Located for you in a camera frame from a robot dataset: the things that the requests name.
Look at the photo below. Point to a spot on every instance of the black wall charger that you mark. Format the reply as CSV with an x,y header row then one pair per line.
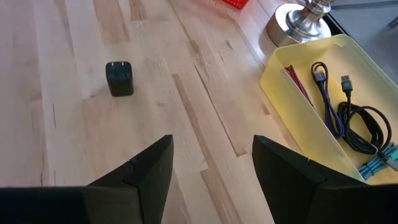
x,y
119,82

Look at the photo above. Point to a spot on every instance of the red plastic basket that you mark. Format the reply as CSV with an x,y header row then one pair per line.
x,y
237,3

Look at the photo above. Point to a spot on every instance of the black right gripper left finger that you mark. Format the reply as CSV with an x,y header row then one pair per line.
x,y
133,193

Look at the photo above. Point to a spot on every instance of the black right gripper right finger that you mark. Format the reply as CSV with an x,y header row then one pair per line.
x,y
298,193

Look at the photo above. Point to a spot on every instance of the silver table lamp white shade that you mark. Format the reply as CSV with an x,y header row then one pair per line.
x,y
298,25

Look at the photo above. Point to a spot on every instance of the yellow translucent bin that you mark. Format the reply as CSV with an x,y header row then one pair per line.
x,y
298,115

